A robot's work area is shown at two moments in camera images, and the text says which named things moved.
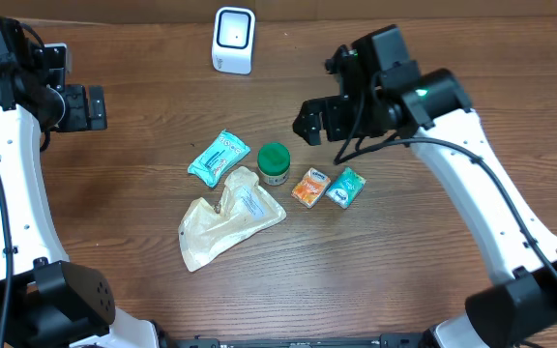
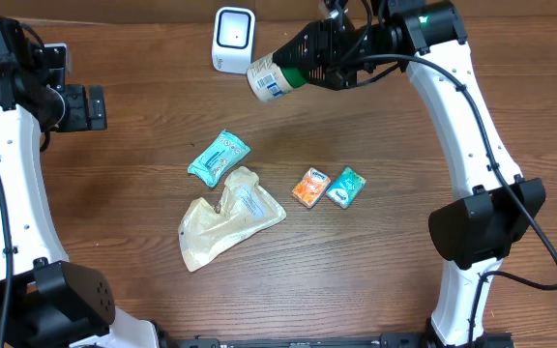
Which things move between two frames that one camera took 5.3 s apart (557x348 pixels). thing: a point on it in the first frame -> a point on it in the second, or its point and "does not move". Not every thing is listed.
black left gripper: [82, 119] does not move
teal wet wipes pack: [223, 153] does not move
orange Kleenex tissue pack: [311, 188] does not move
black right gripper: [329, 110] -> [312, 37]
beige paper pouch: [204, 232] does not move
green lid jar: [274, 162] -> [269, 80]
